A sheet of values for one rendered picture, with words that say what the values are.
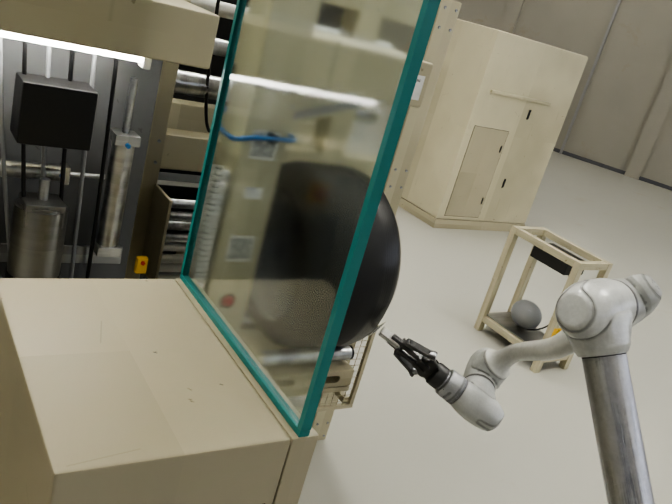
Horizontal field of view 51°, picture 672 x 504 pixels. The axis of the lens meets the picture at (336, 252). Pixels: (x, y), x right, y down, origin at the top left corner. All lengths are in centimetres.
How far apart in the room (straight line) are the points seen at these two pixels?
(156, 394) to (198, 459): 15
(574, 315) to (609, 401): 21
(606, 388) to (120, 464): 111
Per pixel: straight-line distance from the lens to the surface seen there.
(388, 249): 194
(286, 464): 114
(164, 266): 232
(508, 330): 494
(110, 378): 117
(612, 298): 170
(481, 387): 216
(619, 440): 173
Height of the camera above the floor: 191
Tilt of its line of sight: 20 degrees down
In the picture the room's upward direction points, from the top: 16 degrees clockwise
